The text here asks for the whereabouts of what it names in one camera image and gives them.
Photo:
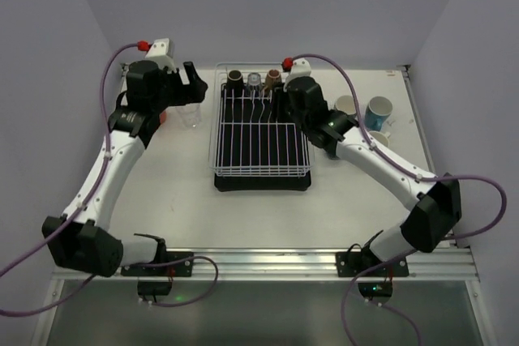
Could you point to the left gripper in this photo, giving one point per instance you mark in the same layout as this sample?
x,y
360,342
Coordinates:
x,y
178,87

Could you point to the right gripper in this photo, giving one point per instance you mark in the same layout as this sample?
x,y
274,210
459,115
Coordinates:
x,y
294,100

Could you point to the clear faceted glass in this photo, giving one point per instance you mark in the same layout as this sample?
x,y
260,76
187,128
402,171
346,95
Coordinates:
x,y
190,115

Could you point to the grey-blue faceted cup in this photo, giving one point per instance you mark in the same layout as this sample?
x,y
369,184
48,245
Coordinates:
x,y
346,105

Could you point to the dark blue mug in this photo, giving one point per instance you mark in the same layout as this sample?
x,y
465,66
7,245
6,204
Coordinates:
x,y
379,109

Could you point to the white faceted cup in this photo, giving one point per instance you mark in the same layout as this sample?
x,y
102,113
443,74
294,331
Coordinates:
x,y
382,138

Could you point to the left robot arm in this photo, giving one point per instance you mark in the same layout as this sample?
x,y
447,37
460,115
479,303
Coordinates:
x,y
79,238

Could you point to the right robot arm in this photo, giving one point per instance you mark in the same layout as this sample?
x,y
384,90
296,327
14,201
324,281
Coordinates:
x,y
434,203

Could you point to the brown striped cup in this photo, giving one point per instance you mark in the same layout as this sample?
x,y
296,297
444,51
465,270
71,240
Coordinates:
x,y
272,78

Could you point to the dark brown cup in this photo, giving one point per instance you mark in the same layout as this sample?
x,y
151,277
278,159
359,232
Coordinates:
x,y
234,84

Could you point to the clear glass back left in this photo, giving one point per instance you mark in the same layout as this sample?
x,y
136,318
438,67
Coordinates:
x,y
254,84

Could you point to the black drip tray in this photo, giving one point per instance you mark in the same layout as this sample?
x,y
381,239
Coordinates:
x,y
263,182

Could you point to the right controller box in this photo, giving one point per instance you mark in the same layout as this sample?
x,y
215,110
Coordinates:
x,y
379,292

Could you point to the controller box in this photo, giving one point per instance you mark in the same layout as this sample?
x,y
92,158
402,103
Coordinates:
x,y
379,292
153,290

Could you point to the left controller box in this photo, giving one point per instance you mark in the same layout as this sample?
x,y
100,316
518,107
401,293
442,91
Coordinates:
x,y
153,290

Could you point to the white wire dish rack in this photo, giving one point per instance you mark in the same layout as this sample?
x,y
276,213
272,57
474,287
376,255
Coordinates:
x,y
222,70

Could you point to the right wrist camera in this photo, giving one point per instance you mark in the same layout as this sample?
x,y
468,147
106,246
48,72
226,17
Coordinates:
x,y
295,68

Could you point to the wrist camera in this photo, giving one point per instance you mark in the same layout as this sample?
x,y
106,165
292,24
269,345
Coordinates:
x,y
162,53
295,68

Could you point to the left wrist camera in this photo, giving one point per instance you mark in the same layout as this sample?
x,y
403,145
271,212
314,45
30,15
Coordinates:
x,y
162,53

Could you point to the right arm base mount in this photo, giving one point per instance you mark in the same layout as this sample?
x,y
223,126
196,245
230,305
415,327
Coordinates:
x,y
354,260

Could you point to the aluminium rail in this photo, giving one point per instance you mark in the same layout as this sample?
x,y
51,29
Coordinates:
x,y
298,265

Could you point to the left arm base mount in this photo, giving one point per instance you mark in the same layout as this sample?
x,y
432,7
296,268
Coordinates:
x,y
162,263

